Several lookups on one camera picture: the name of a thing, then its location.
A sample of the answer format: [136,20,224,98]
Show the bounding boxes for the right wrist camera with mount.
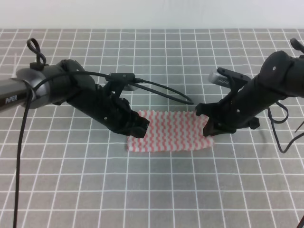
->
[209,67,251,93]

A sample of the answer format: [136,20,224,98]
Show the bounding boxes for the pink white wavy towel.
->
[127,110,214,152]

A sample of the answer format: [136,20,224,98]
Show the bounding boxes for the black right camera cable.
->
[266,38,304,228]

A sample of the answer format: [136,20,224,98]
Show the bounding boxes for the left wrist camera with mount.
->
[104,73,138,97]

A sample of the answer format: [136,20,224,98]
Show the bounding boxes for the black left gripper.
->
[68,84,150,138]

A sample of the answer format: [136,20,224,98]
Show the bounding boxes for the black camera cable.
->
[266,38,304,228]
[12,38,194,228]

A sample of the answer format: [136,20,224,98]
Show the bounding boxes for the black left camera cable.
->
[12,38,194,228]

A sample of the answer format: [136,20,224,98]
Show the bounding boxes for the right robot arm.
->
[195,51,304,137]

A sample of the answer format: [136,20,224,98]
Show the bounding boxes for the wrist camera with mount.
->
[104,73,138,97]
[209,67,251,93]

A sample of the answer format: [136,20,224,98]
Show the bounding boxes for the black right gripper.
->
[195,87,261,137]

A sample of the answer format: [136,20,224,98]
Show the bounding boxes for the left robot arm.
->
[0,59,150,138]

